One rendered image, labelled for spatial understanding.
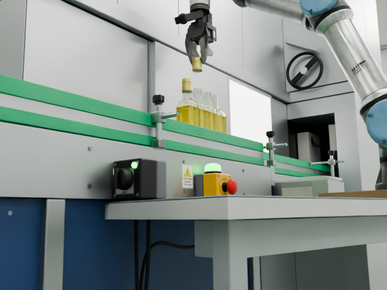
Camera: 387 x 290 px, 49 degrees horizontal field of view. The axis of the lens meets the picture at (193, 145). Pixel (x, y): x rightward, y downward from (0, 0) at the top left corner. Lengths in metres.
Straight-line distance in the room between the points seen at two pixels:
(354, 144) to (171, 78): 1.12
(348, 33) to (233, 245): 0.78
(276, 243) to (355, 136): 1.59
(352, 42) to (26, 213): 0.92
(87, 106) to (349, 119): 1.66
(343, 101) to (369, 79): 1.14
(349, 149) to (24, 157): 1.80
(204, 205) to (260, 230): 0.12
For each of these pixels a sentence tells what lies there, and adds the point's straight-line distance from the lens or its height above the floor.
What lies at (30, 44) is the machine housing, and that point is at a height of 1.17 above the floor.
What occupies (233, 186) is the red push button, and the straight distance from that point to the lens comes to 1.07.
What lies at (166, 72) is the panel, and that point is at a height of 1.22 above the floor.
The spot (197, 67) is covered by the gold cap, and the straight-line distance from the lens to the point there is 1.46.
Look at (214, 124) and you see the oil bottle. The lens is 1.45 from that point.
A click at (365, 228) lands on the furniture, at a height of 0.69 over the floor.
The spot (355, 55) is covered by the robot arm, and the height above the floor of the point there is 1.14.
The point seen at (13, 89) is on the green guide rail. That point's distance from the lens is 0.80.
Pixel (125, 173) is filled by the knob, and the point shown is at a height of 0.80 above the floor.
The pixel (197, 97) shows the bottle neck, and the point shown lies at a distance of 1.42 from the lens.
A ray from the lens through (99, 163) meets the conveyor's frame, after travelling 0.87.
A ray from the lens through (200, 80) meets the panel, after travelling 1.68.
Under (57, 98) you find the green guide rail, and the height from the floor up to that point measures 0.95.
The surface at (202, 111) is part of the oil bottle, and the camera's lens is 1.40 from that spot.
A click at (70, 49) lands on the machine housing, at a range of 1.28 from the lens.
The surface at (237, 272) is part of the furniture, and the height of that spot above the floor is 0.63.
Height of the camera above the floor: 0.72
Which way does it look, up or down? 9 degrees up
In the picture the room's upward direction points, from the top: 1 degrees counter-clockwise
